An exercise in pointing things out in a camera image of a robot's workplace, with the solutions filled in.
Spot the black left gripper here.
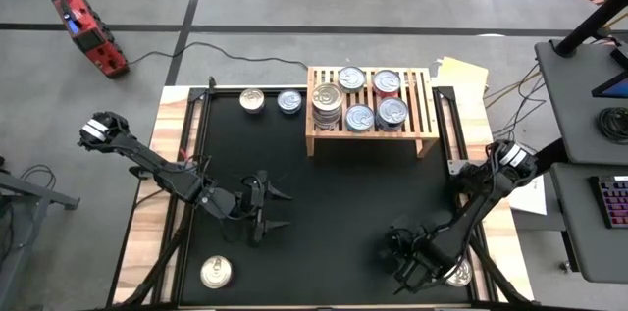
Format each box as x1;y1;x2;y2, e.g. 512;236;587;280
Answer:
236;168;294;248

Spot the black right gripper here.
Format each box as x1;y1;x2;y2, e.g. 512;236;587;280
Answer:
379;229;451;297

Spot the gold-lid can white label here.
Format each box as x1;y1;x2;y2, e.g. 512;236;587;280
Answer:
312;111;343;131

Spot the red label can with barcode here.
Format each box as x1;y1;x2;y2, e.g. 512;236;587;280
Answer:
310;81;345;115

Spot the light blue tuna can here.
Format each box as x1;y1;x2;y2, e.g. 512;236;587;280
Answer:
344;102;376;134

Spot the dark blue albacore tuna can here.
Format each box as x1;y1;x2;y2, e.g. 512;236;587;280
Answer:
375;96;411;132

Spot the wooden slatted shelf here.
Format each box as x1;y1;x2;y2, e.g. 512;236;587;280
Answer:
305;65;442;158

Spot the black table mat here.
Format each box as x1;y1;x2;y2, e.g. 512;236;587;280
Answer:
177;90;475;306

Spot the gold-lid can bottom left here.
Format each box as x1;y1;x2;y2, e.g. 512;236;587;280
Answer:
199;255;234;289

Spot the teal white label can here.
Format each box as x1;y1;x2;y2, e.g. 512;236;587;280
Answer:
276;88;304;115

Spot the pink and blue label can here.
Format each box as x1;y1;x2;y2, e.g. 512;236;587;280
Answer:
238;87;267;115

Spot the white paper sheet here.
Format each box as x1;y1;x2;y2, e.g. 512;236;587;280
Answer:
507;173;549;217

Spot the silver-lid tuna can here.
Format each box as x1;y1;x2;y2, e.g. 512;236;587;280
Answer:
337;65;368;95

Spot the grey desk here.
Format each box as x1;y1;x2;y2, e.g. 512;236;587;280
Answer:
533;38;628;166
549;161;628;285

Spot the black stand pole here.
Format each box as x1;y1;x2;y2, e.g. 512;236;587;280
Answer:
532;136;565;180
553;0;628;60

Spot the yellow paper folder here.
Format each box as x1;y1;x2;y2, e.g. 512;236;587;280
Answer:
436;55;491;96

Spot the black backlit keyboard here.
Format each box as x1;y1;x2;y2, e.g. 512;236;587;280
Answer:
590;175;628;230

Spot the grey metal stand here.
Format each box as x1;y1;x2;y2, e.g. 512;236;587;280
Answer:
0;156;80;302

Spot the dark tablet screen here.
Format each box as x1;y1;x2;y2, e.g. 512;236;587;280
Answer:
591;45;628;101

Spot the black metal table frame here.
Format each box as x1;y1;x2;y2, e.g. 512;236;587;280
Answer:
110;75;534;311

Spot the black floor cable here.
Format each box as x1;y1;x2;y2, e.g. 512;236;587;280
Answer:
127;40;310;70

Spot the black cable bundle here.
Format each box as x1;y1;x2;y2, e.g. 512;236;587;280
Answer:
483;63;549;140

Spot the coiled black cable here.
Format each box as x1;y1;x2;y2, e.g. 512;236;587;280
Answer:
597;106;628;145

